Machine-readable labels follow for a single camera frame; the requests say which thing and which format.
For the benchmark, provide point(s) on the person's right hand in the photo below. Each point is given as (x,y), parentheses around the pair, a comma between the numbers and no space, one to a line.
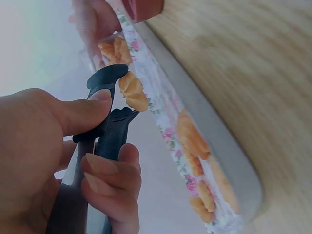
(95,22)

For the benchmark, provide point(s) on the person's left hand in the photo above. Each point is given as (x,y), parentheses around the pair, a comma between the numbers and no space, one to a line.
(26,146)

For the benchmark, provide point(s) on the person's right fingers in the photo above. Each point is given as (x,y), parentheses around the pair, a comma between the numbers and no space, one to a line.
(92,36)

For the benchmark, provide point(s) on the clear plastic container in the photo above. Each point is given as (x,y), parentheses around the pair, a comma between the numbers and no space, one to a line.
(90,61)

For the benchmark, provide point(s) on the black plastic tongs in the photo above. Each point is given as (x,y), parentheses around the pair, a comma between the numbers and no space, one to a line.
(112,136)

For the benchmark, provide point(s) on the golden piped cookie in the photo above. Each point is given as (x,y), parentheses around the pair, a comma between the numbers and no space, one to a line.
(207,197)
(196,165)
(201,209)
(192,136)
(117,51)
(224,182)
(134,92)

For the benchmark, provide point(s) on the red-brown round container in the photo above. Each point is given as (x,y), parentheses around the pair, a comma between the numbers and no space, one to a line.
(146,9)

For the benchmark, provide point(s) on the pink flowered white tray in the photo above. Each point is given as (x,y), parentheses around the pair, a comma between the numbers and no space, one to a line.
(158,97)

